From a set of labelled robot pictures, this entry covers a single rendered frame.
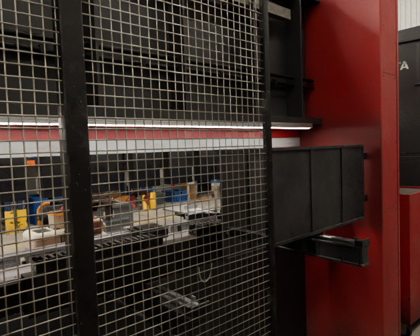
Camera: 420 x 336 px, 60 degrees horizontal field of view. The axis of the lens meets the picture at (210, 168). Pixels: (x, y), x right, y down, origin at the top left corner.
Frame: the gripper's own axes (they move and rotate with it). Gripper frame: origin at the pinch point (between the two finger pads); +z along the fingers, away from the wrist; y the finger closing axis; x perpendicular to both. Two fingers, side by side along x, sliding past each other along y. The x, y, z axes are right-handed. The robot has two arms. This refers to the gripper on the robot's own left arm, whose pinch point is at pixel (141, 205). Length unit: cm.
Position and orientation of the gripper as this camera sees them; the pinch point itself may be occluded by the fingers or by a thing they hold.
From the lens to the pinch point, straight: 239.1
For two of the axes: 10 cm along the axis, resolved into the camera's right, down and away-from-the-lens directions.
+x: -6.1, 4.4, 6.6
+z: 3.5, 9.0, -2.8
